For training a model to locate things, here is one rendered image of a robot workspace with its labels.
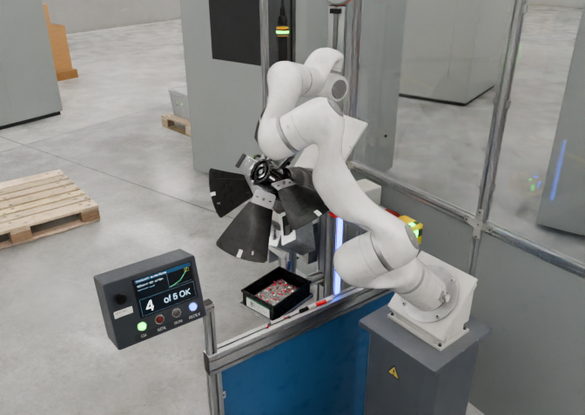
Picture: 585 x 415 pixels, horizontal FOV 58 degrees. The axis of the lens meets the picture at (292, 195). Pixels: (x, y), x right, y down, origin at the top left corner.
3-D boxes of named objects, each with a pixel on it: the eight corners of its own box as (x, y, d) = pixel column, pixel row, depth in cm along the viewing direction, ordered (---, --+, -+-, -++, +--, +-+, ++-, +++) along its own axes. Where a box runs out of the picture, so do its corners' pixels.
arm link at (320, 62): (292, 35, 148) (326, 48, 176) (278, 91, 152) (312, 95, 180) (321, 43, 145) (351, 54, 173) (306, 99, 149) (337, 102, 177)
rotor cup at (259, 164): (274, 168, 229) (254, 154, 220) (298, 169, 219) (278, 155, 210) (263, 198, 226) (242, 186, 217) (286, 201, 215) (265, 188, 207)
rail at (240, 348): (400, 280, 221) (401, 264, 218) (406, 284, 218) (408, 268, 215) (204, 369, 174) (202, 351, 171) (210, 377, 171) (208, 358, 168)
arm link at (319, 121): (373, 266, 150) (426, 244, 144) (369, 288, 139) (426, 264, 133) (280, 116, 140) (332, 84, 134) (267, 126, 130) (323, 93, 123)
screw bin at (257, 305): (279, 279, 216) (279, 265, 213) (311, 296, 206) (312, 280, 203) (241, 304, 201) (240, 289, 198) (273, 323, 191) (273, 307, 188)
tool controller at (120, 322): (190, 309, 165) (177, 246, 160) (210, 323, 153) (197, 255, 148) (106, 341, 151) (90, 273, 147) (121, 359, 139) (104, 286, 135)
